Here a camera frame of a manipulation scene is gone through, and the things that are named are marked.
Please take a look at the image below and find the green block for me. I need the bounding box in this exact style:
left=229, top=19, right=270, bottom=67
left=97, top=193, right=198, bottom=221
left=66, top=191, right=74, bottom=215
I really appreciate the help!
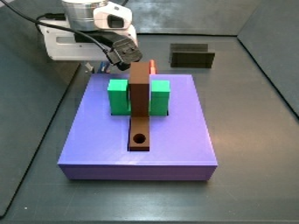
left=151, top=80, right=171, bottom=116
left=107, top=79, right=130, bottom=116

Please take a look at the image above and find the red peg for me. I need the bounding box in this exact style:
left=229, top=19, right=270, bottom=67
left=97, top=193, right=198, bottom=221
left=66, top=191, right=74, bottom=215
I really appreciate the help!
left=150, top=59, right=157, bottom=74

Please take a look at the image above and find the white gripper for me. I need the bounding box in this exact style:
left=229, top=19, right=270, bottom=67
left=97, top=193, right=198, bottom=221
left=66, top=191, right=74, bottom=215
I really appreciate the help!
left=40, top=18, right=138, bottom=61

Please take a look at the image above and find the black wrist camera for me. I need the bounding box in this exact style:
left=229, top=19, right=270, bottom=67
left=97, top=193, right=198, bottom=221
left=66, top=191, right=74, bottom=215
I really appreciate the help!
left=105, top=37, right=145, bottom=72

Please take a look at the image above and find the black angle fixture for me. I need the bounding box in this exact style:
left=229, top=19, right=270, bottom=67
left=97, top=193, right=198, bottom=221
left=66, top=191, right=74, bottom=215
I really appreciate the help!
left=170, top=44, right=215, bottom=68

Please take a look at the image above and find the blue peg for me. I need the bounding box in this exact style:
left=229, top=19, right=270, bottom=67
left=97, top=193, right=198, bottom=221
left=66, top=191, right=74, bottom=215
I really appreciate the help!
left=99, top=61, right=110, bottom=74

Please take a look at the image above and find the green right block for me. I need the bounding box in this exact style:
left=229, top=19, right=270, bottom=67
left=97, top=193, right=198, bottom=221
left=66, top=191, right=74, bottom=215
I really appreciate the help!
left=151, top=80, right=171, bottom=116

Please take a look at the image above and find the black cable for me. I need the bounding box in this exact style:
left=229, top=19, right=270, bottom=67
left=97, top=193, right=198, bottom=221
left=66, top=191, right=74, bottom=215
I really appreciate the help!
left=0, top=0, right=113, bottom=56

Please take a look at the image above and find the green left block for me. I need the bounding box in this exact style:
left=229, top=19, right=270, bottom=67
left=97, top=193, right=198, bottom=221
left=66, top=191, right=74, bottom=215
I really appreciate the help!
left=107, top=79, right=130, bottom=116

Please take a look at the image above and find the brown L-shaped bracket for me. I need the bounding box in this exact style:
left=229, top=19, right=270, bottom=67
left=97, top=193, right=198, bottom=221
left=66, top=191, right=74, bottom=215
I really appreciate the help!
left=129, top=62, right=150, bottom=151

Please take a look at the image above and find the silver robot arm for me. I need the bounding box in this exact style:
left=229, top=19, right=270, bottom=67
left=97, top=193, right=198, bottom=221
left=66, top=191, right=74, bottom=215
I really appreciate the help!
left=40, top=0, right=138, bottom=60

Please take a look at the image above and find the purple base block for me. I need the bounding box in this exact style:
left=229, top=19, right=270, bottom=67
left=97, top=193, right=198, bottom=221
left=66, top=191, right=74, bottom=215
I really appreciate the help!
left=59, top=74, right=218, bottom=180

